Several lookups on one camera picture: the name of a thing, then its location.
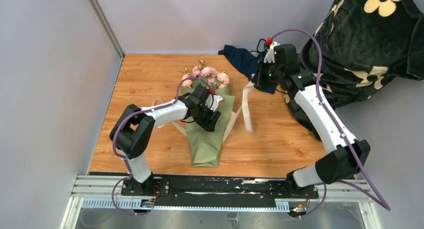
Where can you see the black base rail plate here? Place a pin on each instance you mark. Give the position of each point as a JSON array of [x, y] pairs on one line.
[[200, 191]]

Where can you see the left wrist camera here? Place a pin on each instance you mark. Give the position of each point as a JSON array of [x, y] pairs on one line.
[[213, 101]]

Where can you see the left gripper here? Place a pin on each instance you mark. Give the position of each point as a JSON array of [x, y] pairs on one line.
[[209, 125]]

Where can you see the navy blue cloth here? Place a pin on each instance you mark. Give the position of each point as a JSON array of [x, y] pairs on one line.
[[242, 60]]

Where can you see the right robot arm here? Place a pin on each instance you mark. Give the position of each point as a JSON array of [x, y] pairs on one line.
[[344, 152]]

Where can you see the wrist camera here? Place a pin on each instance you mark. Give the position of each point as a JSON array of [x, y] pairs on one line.
[[213, 101], [270, 46]]

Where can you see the fake rose stem one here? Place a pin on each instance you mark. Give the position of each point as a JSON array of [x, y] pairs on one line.
[[224, 79]]

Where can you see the black floral plush blanket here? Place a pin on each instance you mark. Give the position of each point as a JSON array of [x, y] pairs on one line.
[[362, 45]]

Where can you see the aluminium frame post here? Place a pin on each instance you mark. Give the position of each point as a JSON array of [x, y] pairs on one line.
[[97, 9]]

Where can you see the fake rose stem two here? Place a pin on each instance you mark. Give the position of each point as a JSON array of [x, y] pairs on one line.
[[188, 77]]

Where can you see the fake rose stem three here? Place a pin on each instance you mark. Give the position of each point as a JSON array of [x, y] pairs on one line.
[[208, 73]]

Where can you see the wrapping paper sheet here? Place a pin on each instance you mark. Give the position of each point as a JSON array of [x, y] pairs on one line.
[[205, 147]]

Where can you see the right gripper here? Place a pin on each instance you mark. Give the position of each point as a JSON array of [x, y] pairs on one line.
[[259, 77]]

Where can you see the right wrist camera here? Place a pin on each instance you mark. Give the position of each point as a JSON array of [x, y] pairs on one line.
[[270, 46]]

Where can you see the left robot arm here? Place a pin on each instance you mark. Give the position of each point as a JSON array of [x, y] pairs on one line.
[[132, 132]]

